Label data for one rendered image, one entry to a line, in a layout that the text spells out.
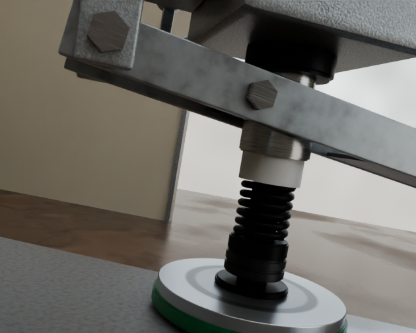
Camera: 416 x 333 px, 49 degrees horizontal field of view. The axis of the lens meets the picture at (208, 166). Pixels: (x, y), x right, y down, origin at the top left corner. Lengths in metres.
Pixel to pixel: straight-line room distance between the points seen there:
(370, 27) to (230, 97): 0.14
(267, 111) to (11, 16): 6.01
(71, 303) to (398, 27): 0.41
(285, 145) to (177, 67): 0.14
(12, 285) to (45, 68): 5.54
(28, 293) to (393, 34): 0.44
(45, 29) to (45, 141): 1.36
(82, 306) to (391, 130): 0.37
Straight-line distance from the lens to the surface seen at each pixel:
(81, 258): 0.66
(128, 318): 0.49
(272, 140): 0.48
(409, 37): 0.47
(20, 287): 0.54
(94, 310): 0.49
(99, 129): 5.66
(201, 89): 0.43
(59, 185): 5.88
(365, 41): 0.46
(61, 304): 0.50
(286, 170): 0.49
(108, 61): 0.39
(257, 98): 0.43
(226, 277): 0.52
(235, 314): 0.45
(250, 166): 0.49
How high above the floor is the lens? 1.01
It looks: 3 degrees down
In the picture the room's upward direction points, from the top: 10 degrees clockwise
